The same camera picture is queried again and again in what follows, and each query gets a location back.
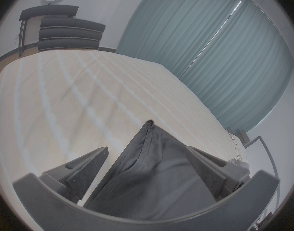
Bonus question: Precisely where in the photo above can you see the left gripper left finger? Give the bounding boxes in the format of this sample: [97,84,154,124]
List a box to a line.
[41,146,109,201]

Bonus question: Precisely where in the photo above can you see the black T-shirt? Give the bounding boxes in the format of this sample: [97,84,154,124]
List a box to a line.
[83,120,218,221]

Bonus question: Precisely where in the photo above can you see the grey garment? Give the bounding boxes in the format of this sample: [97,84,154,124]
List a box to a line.
[227,158,250,177]

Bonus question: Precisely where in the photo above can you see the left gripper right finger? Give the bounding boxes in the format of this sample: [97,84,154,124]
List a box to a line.
[185,146,250,199]

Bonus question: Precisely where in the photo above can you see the blue-green curtain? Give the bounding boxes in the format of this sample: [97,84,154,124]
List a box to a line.
[116,0,243,75]
[181,0,294,132]

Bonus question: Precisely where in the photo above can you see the bed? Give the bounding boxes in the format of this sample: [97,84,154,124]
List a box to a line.
[0,50,281,210]

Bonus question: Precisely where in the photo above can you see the white printed pillow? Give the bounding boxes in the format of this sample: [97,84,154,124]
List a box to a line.
[229,133,248,163]

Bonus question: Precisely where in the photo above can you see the black dressing table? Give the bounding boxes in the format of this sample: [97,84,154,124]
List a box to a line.
[18,5,79,57]

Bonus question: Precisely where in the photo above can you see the grey bedside table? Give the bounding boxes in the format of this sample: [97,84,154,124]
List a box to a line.
[226,127,249,144]

